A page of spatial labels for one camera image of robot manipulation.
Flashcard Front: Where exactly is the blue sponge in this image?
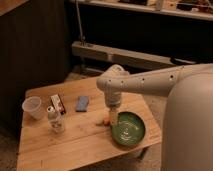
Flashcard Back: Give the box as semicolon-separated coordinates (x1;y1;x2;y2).
75;96;89;112

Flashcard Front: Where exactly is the black white eraser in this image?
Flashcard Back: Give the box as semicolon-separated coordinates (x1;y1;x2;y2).
50;94;66;115

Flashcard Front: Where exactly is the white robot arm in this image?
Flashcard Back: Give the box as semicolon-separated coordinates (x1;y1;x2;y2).
97;63;213;171

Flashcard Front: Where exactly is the small orange carrot toy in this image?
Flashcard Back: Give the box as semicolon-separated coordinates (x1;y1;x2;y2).
96;117;110;126

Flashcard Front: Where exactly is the green plate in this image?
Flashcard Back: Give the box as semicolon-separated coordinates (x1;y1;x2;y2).
111;111;146;147

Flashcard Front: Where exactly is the wooden table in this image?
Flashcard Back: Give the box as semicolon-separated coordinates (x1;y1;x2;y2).
16;75;163;171

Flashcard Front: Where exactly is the clear plastic bottle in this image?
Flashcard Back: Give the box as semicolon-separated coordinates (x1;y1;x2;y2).
47;106;65;133

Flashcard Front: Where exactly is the grey long case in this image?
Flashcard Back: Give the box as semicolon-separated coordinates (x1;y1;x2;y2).
71;40;201;71

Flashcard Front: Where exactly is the clear plastic cup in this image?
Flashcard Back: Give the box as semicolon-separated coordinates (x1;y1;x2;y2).
22;96;44;120

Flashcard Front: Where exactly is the metal pole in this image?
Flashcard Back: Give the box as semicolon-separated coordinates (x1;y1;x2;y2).
75;0;85;46

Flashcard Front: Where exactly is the cluttered shelf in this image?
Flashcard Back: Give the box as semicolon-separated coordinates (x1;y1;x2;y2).
70;0;213;21

